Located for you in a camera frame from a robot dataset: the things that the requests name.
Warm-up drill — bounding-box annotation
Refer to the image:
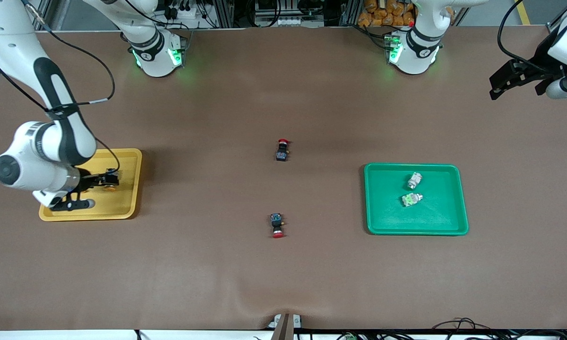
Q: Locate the yellow plastic tray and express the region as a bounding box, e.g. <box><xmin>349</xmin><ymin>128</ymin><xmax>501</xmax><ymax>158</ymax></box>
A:
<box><xmin>39</xmin><ymin>148</ymin><xmax>143</xmax><ymax>221</ymax></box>

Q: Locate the orange packaged goods pile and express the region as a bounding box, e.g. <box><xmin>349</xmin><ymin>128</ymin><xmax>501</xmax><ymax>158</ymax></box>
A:
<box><xmin>358</xmin><ymin>0</ymin><xmax>415</xmax><ymax>27</ymax></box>

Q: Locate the green plastic tray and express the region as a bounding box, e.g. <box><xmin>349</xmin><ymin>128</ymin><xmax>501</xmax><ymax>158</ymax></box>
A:
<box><xmin>364</xmin><ymin>163</ymin><xmax>469</xmax><ymax>236</ymax></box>

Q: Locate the brown table mat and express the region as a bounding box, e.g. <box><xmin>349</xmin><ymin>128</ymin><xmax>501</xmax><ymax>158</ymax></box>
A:
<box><xmin>0</xmin><ymin>26</ymin><xmax>567</xmax><ymax>331</ymax></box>

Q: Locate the white right camera bracket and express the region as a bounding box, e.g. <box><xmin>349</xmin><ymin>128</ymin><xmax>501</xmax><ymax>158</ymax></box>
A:
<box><xmin>32</xmin><ymin>188</ymin><xmax>70</xmax><ymax>209</ymax></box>

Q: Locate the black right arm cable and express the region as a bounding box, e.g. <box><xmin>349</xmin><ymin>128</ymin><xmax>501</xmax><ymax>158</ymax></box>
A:
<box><xmin>0</xmin><ymin>0</ymin><xmax>122</xmax><ymax>176</ymax></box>

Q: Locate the grey camera stand clamp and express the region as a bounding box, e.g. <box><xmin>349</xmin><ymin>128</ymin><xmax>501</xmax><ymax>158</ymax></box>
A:
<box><xmin>267</xmin><ymin>313</ymin><xmax>303</xmax><ymax>340</ymax></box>

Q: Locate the black cable bundle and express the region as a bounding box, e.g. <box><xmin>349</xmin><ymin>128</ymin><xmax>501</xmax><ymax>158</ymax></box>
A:
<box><xmin>432</xmin><ymin>317</ymin><xmax>567</xmax><ymax>340</ymax></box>

